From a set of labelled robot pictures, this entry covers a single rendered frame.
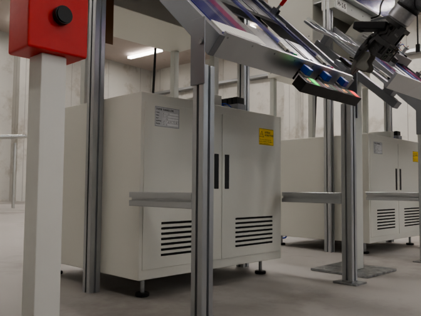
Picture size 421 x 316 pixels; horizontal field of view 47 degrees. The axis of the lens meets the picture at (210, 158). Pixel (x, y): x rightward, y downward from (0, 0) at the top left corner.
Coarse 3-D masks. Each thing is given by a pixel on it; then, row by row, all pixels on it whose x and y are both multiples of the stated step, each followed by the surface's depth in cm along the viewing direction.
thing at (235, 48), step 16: (224, 32) 124; (224, 48) 127; (240, 48) 130; (256, 48) 134; (272, 48) 137; (256, 64) 138; (272, 64) 142; (288, 64) 146; (304, 64) 150; (320, 64) 156; (336, 80) 167
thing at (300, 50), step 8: (256, 32) 153; (264, 32) 160; (264, 40) 150; (272, 40) 156; (280, 40) 163; (288, 40) 169; (280, 48) 153; (296, 48) 166; (304, 48) 175; (304, 56) 164; (312, 56) 171; (320, 56) 179; (328, 64) 176
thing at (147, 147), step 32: (128, 96) 149; (160, 96) 150; (128, 128) 148; (160, 128) 149; (224, 128) 170; (256, 128) 182; (64, 160) 174; (128, 160) 147; (160, 160) 148; (224, 160) 169; (256, 160) 182; (64, 192) 173; (128, 192) 146; (224, 192) 168; (256, 192) 181; (64, 224) 172; (128, 224) 145; (160, 224) 147; (224, 224) 168; (256, 224) 180; (64, 256) 171; (128, 256) 145; (160, 256) 147; (224, 256) 167; (256, 256) 180
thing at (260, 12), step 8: (224, 0) 167; (240, 0) 181; (248, 0) 190; (232, 8) 184; (248, 8) 177; (256, 8) 186; (240, 16) 182; (248, 16) 188; (256, 16) 196; (264, 16) 183; (264, 24) 192
